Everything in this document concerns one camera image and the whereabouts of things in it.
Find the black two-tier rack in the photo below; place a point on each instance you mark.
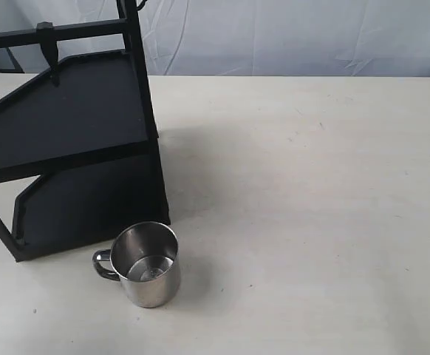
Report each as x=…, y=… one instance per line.
x=89, y=146

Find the stainless steel mug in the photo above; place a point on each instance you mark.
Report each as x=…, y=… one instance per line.
x=144, y=260

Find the grey backdrop curtain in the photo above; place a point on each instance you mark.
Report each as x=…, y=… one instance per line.
x=347, y=38

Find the dark gray metal bracket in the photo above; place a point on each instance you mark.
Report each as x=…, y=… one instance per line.
x=49, y=48

